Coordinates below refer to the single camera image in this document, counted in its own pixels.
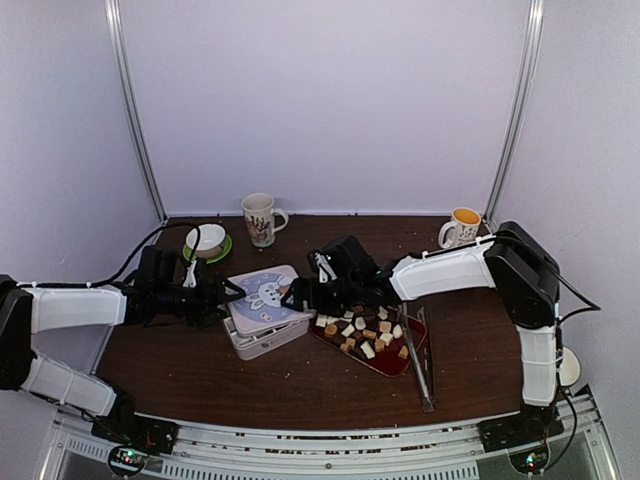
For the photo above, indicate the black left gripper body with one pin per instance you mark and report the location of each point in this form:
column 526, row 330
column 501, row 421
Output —
column 187, row 303

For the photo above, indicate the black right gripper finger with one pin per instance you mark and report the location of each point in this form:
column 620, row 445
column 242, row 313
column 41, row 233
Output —
column 299, row 302
column 299, row 289

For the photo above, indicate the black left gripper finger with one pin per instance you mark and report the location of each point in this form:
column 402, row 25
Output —
column 229, row 292
column 209, row 317

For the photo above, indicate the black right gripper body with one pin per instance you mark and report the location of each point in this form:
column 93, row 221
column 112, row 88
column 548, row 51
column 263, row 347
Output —
column 334, row 301

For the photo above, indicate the bunny print tin lid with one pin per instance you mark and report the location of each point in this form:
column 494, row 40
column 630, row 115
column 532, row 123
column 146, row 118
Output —
column 261, row 310

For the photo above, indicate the white divided tin box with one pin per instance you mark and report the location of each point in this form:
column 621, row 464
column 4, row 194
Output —
column 250, row 347

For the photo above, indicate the red chocolate tray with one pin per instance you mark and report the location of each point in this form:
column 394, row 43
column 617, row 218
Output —
column 375, row 337

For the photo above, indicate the metal serving tongs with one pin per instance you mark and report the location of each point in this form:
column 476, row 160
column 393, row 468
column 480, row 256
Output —
column 421, row 355

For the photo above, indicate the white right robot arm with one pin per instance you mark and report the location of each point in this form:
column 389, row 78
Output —
column 509, row 261

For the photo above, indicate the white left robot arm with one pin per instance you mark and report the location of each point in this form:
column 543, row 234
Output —
column 32, row 308

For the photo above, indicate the white bowl green rim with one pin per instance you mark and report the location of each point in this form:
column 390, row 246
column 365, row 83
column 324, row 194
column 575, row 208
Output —
column 205, row 237

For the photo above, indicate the beige floral mug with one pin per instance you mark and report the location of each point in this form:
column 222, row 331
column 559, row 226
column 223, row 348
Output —
column 263, row 219

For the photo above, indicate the white mug yellow inside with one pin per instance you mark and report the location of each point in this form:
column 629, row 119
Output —
column 461, row 229

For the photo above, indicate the dark bowl white inside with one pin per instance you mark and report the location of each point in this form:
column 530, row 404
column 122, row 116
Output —
column 570, row 368

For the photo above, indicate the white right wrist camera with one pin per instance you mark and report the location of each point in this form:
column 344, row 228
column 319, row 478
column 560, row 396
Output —
column 320, row 265

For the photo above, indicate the metal front rail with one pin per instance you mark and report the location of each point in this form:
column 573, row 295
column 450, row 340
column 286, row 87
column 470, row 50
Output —
column 438, row 451

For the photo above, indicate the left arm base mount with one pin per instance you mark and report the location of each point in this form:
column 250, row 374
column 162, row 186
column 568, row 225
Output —
column 135, row 443

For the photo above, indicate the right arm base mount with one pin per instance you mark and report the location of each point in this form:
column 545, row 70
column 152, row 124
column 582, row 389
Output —
column 525, row 439

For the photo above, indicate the left aluminium frame post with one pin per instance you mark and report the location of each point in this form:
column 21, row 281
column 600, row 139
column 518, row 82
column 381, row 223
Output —
column 116, row 33

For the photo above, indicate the aluminium frame post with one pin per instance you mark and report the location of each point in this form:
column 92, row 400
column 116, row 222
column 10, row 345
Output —
column 116, row 33
column 528, row 64

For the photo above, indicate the right aluminium frame post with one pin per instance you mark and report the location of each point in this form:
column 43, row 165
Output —
column 528, row 64

